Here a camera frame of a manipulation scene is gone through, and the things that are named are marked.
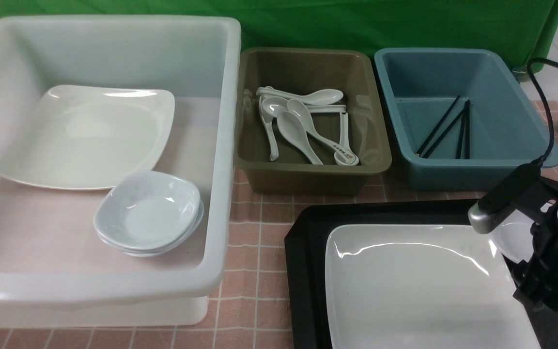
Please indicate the white square rice plate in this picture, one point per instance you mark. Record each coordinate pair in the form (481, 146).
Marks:
(420, 287)

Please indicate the white ceramic spoon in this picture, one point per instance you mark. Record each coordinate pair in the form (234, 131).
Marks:
(342, 155)

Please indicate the white bowl tray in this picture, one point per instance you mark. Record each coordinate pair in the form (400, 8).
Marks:
(513, 237)

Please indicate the white square plate in tub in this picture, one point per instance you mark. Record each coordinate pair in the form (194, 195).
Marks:
(90, 138)

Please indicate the black chopstick in blue bin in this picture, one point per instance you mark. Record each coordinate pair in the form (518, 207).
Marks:
(463, 117)

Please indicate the blue plastic bin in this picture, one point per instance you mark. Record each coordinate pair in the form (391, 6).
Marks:
(419, 85)

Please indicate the green backdrop cloth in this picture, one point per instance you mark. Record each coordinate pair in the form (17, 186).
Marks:
(515, 30)

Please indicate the white spoon under others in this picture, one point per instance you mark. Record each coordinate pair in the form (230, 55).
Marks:
(344, 122)

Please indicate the black plastic serving tray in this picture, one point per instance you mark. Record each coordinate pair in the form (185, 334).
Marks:
(305, 246)

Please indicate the olive green plastic bin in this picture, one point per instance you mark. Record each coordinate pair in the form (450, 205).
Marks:
(303, 71)

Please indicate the white spoon top of bin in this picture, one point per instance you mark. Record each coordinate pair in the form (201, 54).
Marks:
(321, 97)

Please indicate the white spoon of bin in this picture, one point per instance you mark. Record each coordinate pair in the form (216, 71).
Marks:
(269, 108)
(293, 131)
(321, 97)

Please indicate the white spoon centre of bin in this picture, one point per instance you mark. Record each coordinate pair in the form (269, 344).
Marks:
(293, 131)

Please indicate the white spoon left of bin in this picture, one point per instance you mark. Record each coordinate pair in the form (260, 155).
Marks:
(269, 108)

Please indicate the upper white bowl in tub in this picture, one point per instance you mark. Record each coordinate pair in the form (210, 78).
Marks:
(147, 211)

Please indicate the white bowl in tub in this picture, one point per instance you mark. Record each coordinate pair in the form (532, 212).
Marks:
(147, 211)
(168, 248)

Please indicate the lower white bowl in tub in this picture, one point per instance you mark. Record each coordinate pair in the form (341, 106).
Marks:
(168, 248)

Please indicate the large white plastic tub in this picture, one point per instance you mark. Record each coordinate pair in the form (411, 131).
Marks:
(54, 269)

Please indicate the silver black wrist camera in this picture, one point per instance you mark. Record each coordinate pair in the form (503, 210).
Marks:
(524, 190)

